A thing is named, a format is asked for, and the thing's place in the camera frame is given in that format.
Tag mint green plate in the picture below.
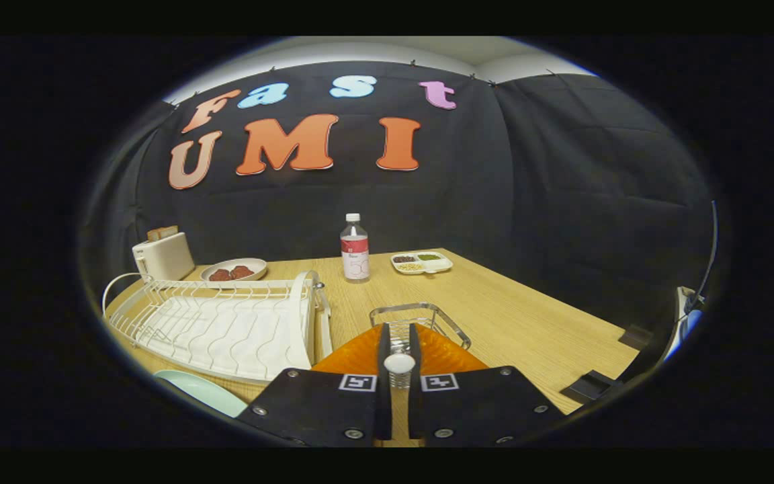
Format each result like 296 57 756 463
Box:
153 369 249 419

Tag metal wire basket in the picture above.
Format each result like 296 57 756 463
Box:
369 302 472 352

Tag white wire dish rack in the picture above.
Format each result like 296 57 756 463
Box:
102 270 334 386

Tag clear bottle red label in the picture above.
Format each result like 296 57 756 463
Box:
340 213 370 283

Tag white divided snack tray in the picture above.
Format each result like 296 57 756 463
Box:
390 251 454 276

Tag black table clamp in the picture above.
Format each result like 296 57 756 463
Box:
560 370 613 404
619 325 654 348

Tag white toaster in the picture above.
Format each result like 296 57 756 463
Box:
132 232 196 282

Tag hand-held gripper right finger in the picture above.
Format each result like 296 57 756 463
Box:
407 323 566 448

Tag spoon with red checked handle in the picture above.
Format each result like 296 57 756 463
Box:
383 339 417 391

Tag white and blue device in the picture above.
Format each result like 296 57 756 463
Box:
662 286 705 364

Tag black cable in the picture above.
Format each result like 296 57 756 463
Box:
693 200 719 313

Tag black backdrop cloth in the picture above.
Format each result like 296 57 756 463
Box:
81 60 714 337

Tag beige plate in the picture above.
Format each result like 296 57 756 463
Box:
200 257 268 283

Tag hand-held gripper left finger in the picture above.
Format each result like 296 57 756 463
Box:
236 323 393 448

